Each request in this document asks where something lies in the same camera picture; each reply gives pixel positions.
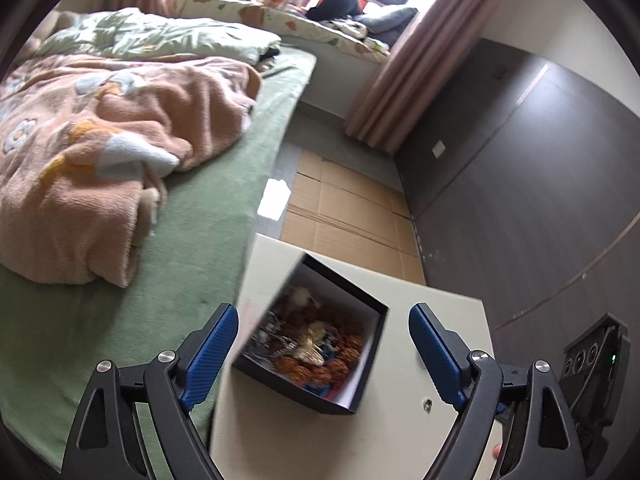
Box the grey metal bead bracelet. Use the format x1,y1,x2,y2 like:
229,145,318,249
244,311,302,366

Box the brown rudraksha bead necklace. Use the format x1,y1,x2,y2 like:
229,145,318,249
271,286,367,388

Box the black jewelry box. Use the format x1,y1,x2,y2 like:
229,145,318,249
233,254,388,415

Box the green bed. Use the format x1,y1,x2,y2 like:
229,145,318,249
1,46,316,478

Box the flattened cardboard sheets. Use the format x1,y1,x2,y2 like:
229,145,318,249
280,151,426,285

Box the pink fleece blanket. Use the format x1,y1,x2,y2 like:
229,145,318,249
1,55,262,287

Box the right pink curtain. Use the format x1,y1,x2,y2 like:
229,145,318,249
344,0,502,154

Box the grey pillow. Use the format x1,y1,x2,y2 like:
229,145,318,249
354,6,418,48

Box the light green floral duvet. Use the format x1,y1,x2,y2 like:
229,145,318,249
36,8,281,66

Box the floral window seat cushion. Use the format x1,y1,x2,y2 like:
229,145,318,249
174,0,388,64

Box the black bag on sill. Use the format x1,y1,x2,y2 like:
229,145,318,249
306,0,362,22

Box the white wall socket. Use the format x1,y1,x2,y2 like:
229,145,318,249
432,141,446,158

